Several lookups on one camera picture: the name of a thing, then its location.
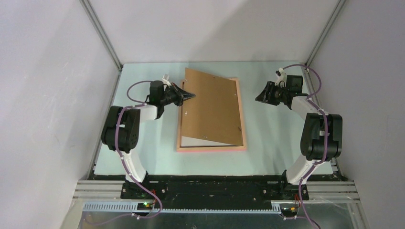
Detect brown cardboard backing board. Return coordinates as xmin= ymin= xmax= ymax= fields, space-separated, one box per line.
xmin=181 ymin=68 xmax=243 ymax=146

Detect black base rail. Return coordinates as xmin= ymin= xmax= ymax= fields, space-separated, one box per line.
xmin=120 ymin=175 xmax=309 ymax=207

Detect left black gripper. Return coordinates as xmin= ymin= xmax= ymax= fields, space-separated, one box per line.
xmin=160 ymin=83 xmax=195 ymax=107

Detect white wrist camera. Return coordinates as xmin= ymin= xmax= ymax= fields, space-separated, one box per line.
xmin=161 ymin=74 xmax=172 ymax=90
xmin=275 ymin=68 xmax=287 ymax=87

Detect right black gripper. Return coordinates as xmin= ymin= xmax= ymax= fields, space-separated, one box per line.
xmin=255 ymin=81 xmax=289 ymax=106

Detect pink wooden photo frame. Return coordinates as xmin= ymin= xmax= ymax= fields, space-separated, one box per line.
xmin=176 ymin=78 xmax=247 ymax=153

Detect aluminium corner post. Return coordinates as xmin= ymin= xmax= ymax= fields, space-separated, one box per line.
xmin=305 ymin=0 xmax=347 ymax=66
xmin=80 ymin=0 xmax=123 ymax=72

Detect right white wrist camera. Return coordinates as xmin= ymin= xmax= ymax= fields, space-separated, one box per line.
xmin=275 ymin=68 xmax=287 ymax=87

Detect Great Wall photo print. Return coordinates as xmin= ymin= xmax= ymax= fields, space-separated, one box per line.
xmin=181 ymin=136 xmax=233 ymax=147

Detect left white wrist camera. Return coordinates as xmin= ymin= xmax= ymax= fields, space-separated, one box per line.
xmin=161 ymin=74 xmax=172 ymax=90

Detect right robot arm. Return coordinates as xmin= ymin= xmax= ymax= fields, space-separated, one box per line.
xmin=255 ymin=75 xmax=343 ymax=199

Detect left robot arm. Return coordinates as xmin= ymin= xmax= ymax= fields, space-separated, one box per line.
xmin=101 ymin=79 xmax=195 ymax=199

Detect right aluminium corner post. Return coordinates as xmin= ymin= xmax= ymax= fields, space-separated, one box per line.
xmin=305 ymin=0 xmax=347 ymax=66

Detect left aluminium corner post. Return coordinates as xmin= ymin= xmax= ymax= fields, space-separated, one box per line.
xmin=80 ymin=0 xmax=123 ymax=72

